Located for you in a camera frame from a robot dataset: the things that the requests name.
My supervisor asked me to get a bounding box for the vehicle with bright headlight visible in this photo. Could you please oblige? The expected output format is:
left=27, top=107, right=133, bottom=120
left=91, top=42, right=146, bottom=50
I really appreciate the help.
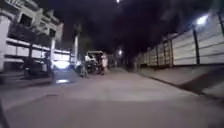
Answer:
left=50, top=59, right=78, bottom=85

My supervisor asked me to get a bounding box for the pale panelled boundary wall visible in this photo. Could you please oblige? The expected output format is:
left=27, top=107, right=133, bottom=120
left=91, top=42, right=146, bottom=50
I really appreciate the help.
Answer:
left=132, top=12, right=224, bottom=69

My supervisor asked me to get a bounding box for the grey paved road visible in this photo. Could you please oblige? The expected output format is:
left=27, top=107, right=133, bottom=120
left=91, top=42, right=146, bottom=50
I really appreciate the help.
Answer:
left=0, top=67, right=224, bottom=128

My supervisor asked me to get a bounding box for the raised pale pavement strip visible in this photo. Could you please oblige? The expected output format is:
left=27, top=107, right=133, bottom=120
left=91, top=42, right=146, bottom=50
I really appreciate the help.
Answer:
left=137, top=64, right=224, bottom=100

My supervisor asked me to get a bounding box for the pale multi-storey building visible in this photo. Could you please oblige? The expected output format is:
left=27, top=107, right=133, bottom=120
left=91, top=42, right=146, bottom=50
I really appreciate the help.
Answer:
left=0, top=0, right=73, bottom=74

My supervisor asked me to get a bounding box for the dark parked vehicle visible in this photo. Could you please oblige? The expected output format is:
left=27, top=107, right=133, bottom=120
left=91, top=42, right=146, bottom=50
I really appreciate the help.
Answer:
left=20, top=57, right=51, bottom=78

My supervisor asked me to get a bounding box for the pale pole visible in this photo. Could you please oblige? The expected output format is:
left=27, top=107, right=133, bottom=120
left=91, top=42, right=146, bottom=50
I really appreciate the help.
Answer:
left=73, top=23, right=81, bottom=64

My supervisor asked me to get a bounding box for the white vehicle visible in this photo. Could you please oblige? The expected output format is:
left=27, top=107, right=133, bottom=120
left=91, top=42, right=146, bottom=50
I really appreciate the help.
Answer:
left=85, top=50, right=105, bottom=74

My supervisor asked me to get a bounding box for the person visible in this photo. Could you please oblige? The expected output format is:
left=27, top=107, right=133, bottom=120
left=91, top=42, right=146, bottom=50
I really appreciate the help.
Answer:
left=100, top=53, right=110, bottom=76
left=79, top=54, right=91, bottom=79

